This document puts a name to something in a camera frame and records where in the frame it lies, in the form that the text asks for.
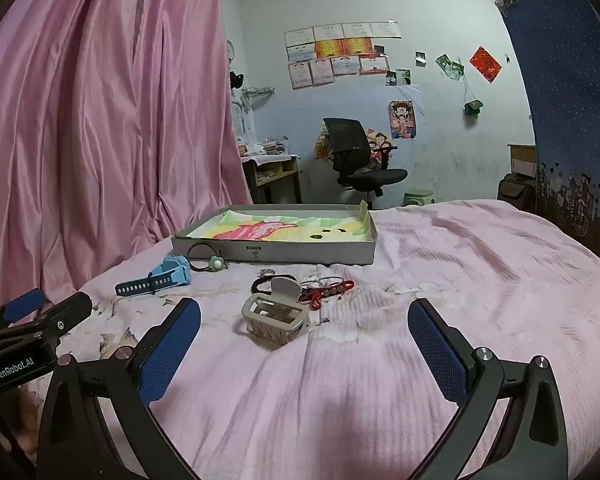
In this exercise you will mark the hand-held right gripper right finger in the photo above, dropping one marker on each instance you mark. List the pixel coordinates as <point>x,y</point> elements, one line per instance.
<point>437,355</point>

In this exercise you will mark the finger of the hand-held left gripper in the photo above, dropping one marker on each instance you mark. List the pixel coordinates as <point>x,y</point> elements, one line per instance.
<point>65,312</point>
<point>22,305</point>

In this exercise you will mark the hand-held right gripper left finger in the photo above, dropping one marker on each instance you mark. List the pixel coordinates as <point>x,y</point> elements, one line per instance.
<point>172,345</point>

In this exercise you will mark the blue smartwatch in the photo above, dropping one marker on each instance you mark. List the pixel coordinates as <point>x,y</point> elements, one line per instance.
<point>172,270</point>

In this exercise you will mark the silver hoop earring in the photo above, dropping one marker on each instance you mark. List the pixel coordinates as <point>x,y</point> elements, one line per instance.
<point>305,285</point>
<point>330,278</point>

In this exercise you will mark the shallow cardboard box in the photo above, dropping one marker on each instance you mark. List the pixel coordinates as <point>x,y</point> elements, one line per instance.
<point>305,254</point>

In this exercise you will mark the person's left hand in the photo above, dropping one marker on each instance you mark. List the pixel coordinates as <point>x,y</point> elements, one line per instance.
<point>27,420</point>

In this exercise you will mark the pink bed sheet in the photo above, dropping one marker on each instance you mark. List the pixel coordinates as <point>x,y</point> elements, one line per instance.
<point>430,270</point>

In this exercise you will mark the painted paper sheet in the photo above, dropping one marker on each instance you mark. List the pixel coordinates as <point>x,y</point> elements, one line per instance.
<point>260,230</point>

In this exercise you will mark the green plastic stool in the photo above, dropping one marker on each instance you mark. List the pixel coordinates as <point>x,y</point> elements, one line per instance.
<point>418,196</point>

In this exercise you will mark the cardboard boxes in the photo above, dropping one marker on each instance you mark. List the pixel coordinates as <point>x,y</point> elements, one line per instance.
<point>515,192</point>

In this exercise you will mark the black office chair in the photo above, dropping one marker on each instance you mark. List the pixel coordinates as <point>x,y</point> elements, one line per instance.
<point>375,176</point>

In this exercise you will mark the wooden desk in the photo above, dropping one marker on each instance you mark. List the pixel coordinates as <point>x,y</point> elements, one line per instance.
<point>275,180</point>

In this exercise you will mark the pink satin curtain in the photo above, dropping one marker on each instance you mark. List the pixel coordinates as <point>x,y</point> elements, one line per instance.
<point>105,110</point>

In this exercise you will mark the wooden cabinet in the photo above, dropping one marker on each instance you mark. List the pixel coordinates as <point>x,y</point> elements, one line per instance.
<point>522,160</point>

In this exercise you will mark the stack of papers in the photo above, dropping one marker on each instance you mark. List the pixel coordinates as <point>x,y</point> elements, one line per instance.
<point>270,147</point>

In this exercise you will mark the white hanging clothes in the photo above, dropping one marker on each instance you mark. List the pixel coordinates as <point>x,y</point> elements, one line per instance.
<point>243,117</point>

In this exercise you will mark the green hanging ornament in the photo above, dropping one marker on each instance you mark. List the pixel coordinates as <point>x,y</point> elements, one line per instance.
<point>473,108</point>

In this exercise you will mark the red paper square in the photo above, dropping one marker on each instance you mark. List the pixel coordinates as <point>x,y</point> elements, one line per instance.
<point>485,63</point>

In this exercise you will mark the blue starry curtain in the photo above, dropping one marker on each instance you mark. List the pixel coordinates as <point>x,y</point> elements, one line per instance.
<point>570,85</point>

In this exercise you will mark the cartoon wall poster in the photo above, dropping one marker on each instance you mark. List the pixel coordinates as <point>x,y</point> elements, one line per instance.
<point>377,142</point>
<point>403,120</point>

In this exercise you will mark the orange wall poster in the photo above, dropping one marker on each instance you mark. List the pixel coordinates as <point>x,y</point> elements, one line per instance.
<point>321,147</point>

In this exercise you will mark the metal wall rack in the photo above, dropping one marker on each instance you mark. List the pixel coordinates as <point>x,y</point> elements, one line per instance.
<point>257,91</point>

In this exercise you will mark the dark small wall photo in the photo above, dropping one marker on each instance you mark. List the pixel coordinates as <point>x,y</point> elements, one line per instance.
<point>391,78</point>

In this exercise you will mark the green small wall photo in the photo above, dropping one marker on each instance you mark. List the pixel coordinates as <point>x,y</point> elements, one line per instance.
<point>403,76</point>

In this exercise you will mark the green wall photo cluster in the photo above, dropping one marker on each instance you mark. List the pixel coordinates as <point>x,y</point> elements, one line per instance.
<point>449,66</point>

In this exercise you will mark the black and white wall photo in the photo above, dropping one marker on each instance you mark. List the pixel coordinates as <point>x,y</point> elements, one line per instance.
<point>420,58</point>

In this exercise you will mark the group of wall certificates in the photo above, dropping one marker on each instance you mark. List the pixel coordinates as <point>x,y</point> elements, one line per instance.
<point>325,49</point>

